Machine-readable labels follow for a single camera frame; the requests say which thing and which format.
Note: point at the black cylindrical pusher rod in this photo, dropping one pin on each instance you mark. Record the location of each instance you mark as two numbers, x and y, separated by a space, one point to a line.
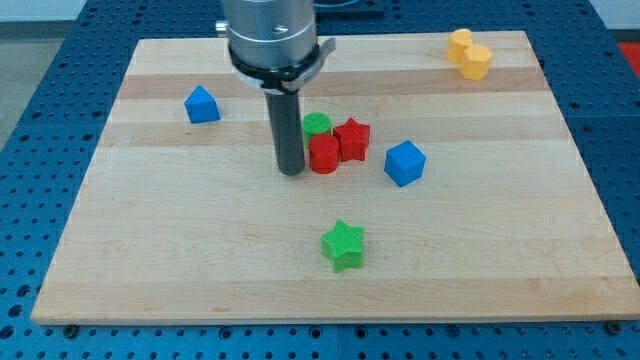
284 116

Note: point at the red cylinder block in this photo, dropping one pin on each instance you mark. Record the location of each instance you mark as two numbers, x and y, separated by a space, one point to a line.
323 153

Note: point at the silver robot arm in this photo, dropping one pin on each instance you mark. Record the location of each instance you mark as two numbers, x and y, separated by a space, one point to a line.
273 47

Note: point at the red star block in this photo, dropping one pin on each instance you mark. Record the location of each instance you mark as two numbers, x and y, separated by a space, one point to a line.
353 138

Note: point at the green star block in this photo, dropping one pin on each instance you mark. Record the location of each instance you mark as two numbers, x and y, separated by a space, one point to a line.
343 246

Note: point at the green cylinder block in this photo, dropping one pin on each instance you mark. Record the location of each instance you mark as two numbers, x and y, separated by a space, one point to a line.
315 123

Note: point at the blue pentagon block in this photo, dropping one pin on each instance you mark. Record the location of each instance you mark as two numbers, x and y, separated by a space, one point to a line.
201 106

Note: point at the blue cube block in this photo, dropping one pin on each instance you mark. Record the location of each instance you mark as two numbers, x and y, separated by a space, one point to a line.
404 163

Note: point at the yellow heart block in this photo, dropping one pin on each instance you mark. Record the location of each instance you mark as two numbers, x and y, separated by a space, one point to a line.
459 40

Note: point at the yellow hexagon block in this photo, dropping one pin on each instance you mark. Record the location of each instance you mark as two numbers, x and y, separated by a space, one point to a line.
475 62

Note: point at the wooden board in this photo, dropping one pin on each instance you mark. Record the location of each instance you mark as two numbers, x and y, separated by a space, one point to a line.
193 224

